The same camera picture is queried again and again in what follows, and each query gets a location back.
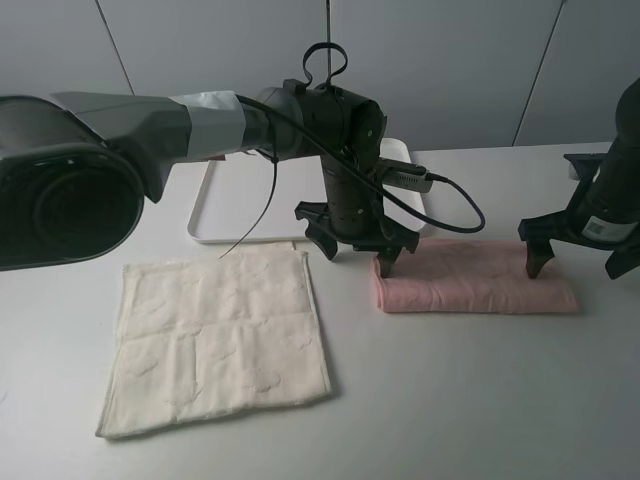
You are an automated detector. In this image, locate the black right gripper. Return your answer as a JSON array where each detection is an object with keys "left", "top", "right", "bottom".
[{"left": 518, "top": 153, "right": 640, "bottom": 280}]

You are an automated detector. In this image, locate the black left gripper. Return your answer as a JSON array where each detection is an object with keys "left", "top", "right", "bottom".
[{"left": 294, "top": 165, "right": 419, "bottom": 278}]

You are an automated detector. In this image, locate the pink towel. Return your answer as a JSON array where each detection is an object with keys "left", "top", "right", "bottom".
[{"left": 372, "top": 238, "right": 579, "bottom": 314}]

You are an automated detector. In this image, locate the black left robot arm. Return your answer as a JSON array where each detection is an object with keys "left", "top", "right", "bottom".
[{"left": 1, "top": 80, "right": 419, "bottom": 273}]

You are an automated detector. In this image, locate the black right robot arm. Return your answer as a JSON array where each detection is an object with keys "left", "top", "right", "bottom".
[{"left": 518, "top": 82, "right": 639, "bottom": 279}]

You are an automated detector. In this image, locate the white rectangular plastic tray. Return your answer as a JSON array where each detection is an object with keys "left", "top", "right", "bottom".
[{"left": 186, "top": 138, "right": 432, "bottom": 247}]

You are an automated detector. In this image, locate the cream white towel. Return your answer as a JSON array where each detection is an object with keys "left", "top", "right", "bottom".
[{"left": 96, "top": 243, "right": 333, "bottom": 440}]

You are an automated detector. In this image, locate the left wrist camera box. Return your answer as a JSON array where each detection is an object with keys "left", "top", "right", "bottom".
[{"left": 376, "top": 157, "right": 433, "bottom": 193}]

